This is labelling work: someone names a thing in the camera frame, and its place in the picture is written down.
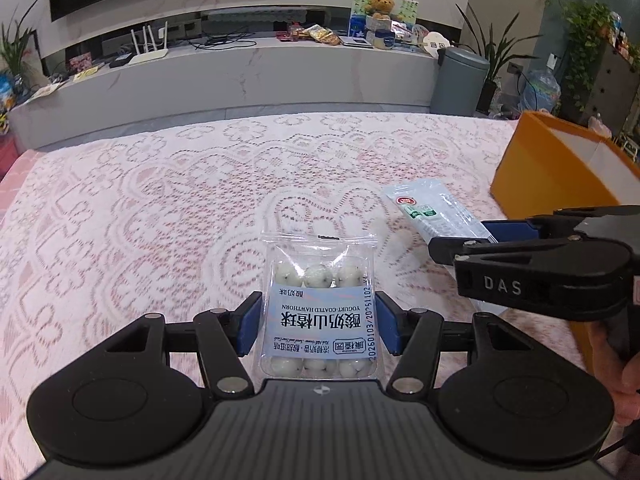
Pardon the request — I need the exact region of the brown teddy bear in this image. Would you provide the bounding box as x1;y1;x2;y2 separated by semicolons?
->
364;0;395;20

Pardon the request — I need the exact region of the grey trash can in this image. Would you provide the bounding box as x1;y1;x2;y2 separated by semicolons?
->
430;47;489;116

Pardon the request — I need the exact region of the orange white storage box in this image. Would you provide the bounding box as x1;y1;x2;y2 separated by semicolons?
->
489;110;640;361

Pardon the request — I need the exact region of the potted plant left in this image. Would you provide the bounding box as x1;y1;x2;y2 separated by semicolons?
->
1;0;38;101

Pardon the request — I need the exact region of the snack pile on console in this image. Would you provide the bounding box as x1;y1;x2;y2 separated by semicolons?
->
276;23;342;46

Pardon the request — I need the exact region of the blue water jug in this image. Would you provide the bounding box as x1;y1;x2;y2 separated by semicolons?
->
520;68;561;113

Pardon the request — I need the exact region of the white wifi router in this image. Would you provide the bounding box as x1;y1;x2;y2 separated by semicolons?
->
129;23;168;65

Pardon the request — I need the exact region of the green card behind bear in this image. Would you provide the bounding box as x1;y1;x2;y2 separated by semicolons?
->
348;0;419;37

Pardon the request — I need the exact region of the pink lace tablecloth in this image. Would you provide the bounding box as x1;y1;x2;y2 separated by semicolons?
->
0;112;601;480

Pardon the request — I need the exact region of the grey marble TV console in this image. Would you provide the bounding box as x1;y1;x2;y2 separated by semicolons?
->
9;38;438;150

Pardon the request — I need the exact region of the potted green plant right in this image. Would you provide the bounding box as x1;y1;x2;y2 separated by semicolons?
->
456;4;540;115

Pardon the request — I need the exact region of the person right hand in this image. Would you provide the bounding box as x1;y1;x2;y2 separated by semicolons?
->
587;322;639;426

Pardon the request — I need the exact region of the yogurt hawthorn ball packet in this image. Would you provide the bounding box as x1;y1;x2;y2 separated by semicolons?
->
259;233;380;380

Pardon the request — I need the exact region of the white cap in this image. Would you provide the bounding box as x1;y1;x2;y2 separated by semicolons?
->
422;32;450;58

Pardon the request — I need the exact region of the white silver snack pouch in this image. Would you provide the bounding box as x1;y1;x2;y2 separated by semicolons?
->
383;179;497;243

